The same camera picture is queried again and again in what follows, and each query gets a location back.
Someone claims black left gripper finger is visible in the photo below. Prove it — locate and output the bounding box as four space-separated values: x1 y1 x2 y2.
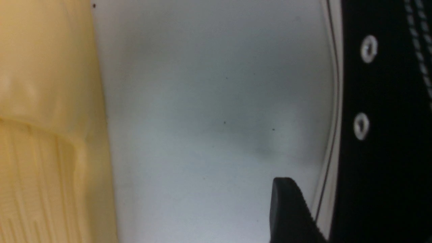
269 177 327 243

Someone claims black canvas sneaker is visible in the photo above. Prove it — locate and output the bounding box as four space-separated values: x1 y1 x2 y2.
312 0 432 243

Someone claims yellow slipper inner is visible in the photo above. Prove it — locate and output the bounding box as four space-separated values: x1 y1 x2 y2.
0 0 118 243

